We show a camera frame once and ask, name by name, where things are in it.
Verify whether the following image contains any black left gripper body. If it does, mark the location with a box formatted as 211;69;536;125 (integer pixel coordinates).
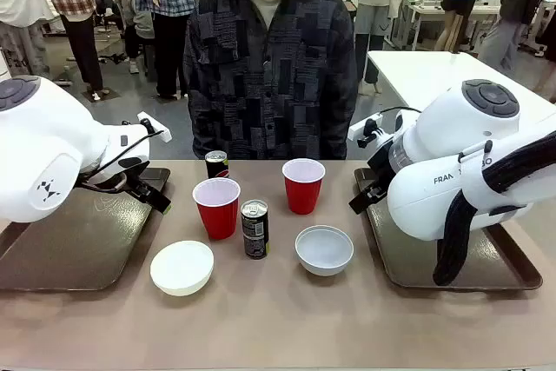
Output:
81;167;151;203

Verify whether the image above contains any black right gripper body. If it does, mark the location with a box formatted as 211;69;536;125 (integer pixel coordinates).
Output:
364;144;394;202

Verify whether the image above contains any red plastic cup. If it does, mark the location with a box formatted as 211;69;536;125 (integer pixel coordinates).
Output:
281;158;327;216
192;177;242;242

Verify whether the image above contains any grey bowl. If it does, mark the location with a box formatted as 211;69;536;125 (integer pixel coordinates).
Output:
295;224;355;277

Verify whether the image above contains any black drink can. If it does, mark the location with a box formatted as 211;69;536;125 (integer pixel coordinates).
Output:
204;149;230;181
240;198;270;260

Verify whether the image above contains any white bowl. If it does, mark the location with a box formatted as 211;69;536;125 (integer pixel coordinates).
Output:
149;240;215;297

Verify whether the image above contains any brown plastic tray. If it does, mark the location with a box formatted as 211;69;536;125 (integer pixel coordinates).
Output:
354;166;544;292
0;166;172;293

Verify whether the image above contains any white side table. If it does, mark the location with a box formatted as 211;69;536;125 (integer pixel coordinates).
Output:
366;50;556;129

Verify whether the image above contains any person in dark patchwork shirt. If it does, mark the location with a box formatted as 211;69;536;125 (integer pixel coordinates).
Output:
182;0;360;162

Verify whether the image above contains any child in grey hoodie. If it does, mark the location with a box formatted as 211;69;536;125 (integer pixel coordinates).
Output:
119;0;156;75

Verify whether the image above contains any white background workbench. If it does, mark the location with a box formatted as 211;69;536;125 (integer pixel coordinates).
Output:
403;0;501;51

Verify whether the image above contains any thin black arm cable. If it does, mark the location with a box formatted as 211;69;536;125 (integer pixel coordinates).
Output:
80;129;165;195

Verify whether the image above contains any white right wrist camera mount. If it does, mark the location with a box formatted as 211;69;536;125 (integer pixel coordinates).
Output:
347;112;384;149

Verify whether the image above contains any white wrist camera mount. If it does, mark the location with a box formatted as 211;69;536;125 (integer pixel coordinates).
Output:
136;111;173;144
347;112;384;149

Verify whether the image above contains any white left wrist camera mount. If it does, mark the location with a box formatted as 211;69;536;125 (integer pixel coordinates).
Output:
136;111;173;144

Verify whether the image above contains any black braided cable sleeve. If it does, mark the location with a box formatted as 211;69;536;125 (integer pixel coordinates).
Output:
432;129;556;288

